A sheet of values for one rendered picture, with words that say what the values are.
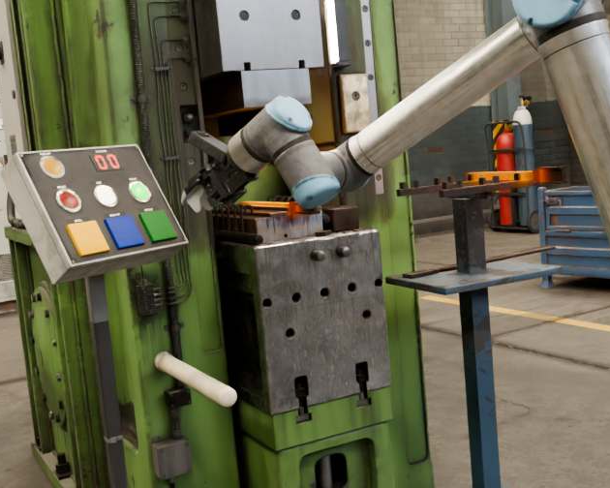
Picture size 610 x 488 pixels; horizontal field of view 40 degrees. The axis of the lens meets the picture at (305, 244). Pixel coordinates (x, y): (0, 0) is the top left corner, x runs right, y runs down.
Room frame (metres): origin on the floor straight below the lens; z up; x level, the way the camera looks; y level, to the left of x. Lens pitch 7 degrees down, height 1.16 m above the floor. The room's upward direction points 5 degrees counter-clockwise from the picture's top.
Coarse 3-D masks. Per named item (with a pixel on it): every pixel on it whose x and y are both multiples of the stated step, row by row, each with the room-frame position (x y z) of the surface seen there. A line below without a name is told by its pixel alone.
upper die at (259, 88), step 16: (224, 80) 2.32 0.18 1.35; (240, 80) 2.23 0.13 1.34; (256, 80) 2.24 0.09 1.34; (272, 80) 2.26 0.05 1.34; (288, 80) 2.28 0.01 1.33; (304, 80) 2.31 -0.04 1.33; (208, 96) 2.43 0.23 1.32; (224, 96) 2.33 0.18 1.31; (240, 96) 2.24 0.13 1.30; (256, 96) 2.24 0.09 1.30; (272, 96) 2.26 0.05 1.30; (288, 96) 2.28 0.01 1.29; (304, 96) 2.30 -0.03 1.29; (208, 112) 2.44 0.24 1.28; (224, 112) 2.37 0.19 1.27; (240, 112) 2.46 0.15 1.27
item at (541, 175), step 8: (544, 168) 2.25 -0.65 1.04; (552, 168) 2.22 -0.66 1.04; (560, 168) 2.20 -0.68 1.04; (480, 176) 2.49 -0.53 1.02; (488, 176) 2.46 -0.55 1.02; (504, 176) 2.39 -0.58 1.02; (512, 176) 2.36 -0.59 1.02; (528, 176) 2.30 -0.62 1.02; (536, 176) 2.26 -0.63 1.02; (544, 176) 2.26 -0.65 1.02; (552, 176) 2.23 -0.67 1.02; (560, 176) 2.21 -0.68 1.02
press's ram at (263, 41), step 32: (192, 0) 2.34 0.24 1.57; (224, 0) 2.21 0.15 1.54; (256, 0) 2.25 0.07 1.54; (288, 0) 2.29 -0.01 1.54; (224, 32) 2.20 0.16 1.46; (256, 32) 2.25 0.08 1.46; (288, 32) 2.29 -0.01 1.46; (320, 32) 2.34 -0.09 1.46; (224, 64) 2.20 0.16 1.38; (256, 64) 2.24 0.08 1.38; (288, 64) 2.28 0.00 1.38; (320, 64) 2.33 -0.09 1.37
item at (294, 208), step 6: (252, 204) 2.50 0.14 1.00; (258, 204) 2.46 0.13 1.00; (264, 204) 2.42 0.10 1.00; (270, 204) 2.39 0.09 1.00; (276, 204) 2.35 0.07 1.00; (282, 204) 2.32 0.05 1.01; (288, 204) 2.29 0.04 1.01; (294, 204) 2.26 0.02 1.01; (294, 210) 2.26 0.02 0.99; (300, 210) 2.25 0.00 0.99; (306, 210) 2.22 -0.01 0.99; (312, 210) 2.19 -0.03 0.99
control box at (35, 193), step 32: (32, 160) 1.81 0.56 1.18; (64, 160) 1.87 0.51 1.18; (128, 160) 2.00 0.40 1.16; (32, 192) 1.77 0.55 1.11; (96, 192) 1.87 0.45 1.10; (128, 192) 1.94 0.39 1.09; (160, 192) 2.01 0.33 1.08; (32, 224) 1.77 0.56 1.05; (64, 224) 1.76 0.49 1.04; (64, 256) 1.72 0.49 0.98; (96, 256) 1.77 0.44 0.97; (128, 256) 1.83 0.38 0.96; (160, 256) 1.95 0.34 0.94
